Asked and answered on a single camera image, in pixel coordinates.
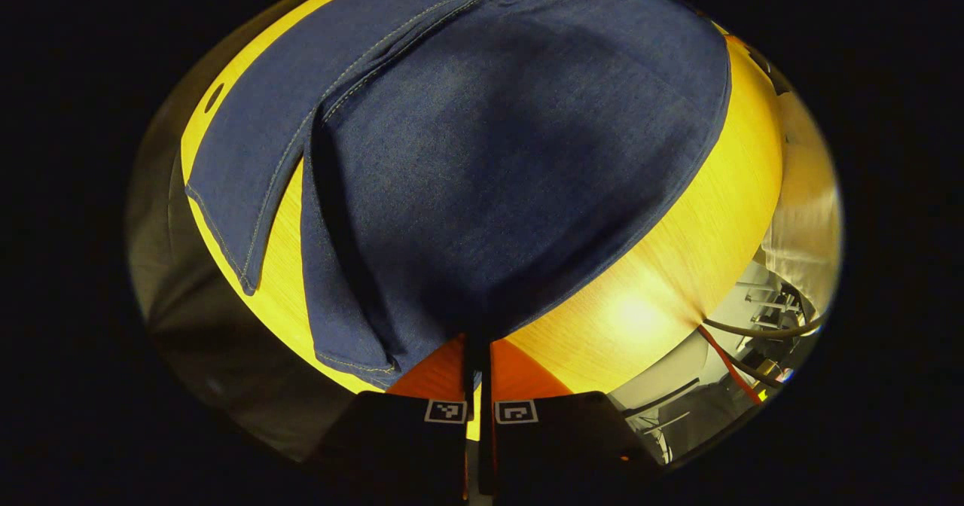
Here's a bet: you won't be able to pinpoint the grey cable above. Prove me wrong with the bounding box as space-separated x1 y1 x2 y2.
703 312 826 340

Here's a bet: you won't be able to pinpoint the red cable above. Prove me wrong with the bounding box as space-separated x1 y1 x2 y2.
697 325 763 406

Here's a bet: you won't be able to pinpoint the white metal frame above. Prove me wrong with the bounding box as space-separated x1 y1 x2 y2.
609 261 823 463

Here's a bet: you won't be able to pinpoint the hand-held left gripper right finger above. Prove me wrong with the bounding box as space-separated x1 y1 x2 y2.
479 337 664 502

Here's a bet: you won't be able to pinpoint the blue jeans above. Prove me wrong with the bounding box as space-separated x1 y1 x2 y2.
185 0 733 390

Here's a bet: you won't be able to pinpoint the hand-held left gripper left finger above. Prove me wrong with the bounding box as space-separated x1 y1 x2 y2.
305 334 474 503

